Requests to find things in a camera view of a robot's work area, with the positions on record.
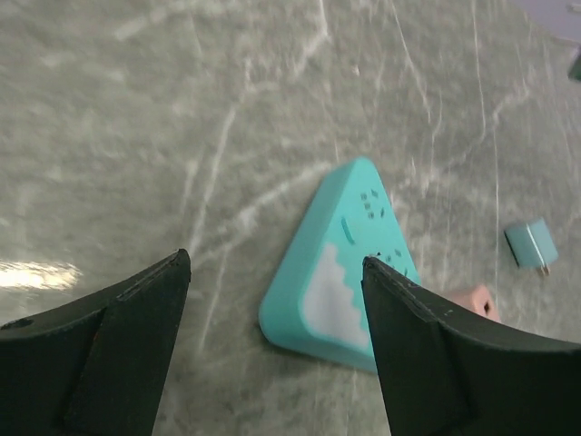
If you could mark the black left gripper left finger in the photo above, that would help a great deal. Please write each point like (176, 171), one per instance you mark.
(96, 365)

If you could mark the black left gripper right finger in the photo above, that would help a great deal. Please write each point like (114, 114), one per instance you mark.
(444, 370)

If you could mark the pink plug adapter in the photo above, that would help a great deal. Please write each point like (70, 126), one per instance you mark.
(476, 299)

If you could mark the teal triangular power strip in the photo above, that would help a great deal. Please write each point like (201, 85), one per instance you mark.
(314, 304)

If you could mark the green plug adapter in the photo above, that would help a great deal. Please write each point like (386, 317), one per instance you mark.
(574, 70)

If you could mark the teal plug adapter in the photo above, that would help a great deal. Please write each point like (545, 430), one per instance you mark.
(532, 245)

